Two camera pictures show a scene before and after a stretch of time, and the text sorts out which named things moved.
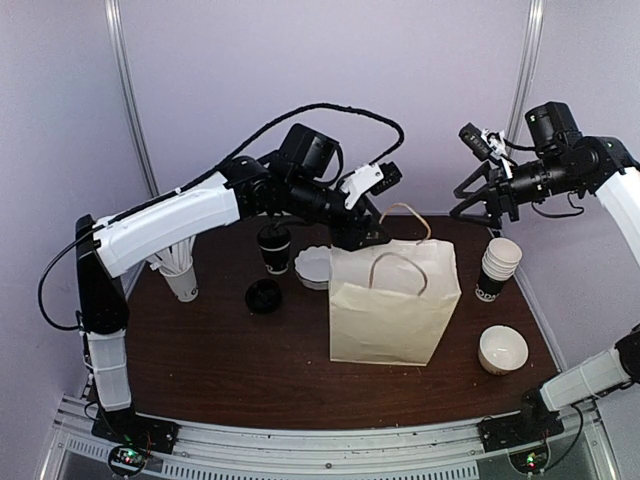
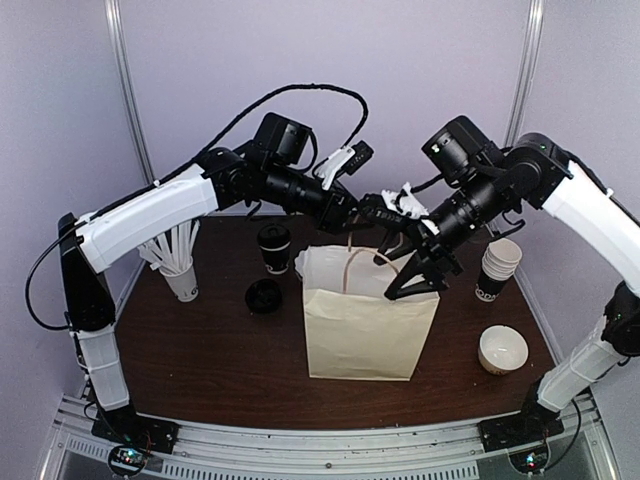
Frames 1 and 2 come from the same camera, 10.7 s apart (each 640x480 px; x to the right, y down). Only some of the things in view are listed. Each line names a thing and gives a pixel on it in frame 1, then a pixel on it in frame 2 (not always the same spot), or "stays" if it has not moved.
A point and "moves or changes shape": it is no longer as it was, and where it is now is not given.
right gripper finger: (482, 207) to (414, 278)
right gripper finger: (460, 191) to (395, 247)
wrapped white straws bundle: (174, 259) stays
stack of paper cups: (500, 261) stays
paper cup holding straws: (183, 283) stays
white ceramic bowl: (502, 349) stays
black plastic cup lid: (274, 236) stays
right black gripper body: (499, 182) to (428, 243)
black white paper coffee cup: (276, 260) stays
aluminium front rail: (450, 450) stays
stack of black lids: (263, 296) stays
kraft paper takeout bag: (391, 303) moves or changes shape
